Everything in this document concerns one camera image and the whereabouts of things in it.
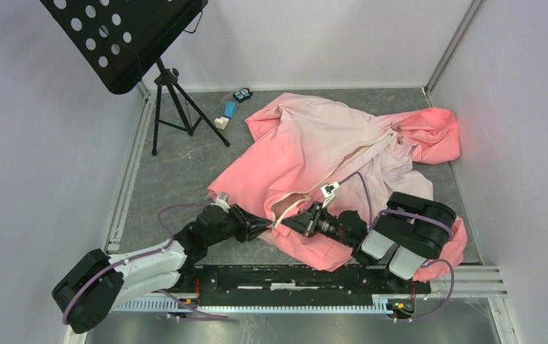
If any cream white block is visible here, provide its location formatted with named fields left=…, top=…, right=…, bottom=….
left=213, top=116, right=230, bottom=131

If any blue block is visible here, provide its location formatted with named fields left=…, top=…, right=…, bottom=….
left=223, top=101, right=238, bottom=118

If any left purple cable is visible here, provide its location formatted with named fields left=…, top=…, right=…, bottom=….
left=61, top=204, right=231, bottom=326

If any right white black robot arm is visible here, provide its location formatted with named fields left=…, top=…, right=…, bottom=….
left=282, top=191, right=457, bottom=292

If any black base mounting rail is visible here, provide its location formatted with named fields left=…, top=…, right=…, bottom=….
left=168, top=264, right=431, bottom=307

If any small black blue toy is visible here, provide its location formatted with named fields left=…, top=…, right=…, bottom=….
left=233, top=87, right=253, bottom=103

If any white toothed cable duct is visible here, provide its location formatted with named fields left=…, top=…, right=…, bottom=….
left=114, top=295, right=414, bottom=315

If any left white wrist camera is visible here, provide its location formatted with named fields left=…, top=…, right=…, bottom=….
left=213, top=192, right=231, bottom=212

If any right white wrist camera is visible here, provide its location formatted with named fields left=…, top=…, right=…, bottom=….
left=320, top=181, right=340, bottom=209

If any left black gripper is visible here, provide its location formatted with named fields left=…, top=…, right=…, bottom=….
left=206, top=203, right=271, bottom=247

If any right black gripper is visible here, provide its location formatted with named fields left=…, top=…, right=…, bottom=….
left=282, top=201, right=353, bottom=247

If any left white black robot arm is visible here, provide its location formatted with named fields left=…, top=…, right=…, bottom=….
left=52, top=204, right=271, bottom=334

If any black perforated music stand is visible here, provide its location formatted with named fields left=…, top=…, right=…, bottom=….
left=41, top=0, right=231, bottom=147

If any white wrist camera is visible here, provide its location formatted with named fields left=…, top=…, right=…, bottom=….
left=213, top=192, right=231, bottom=212
left=320, top=181, right=340, bottom=209

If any pink zip-up jacket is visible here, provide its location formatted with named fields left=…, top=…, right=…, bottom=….
left=207, top=92, right=461, bottom=272

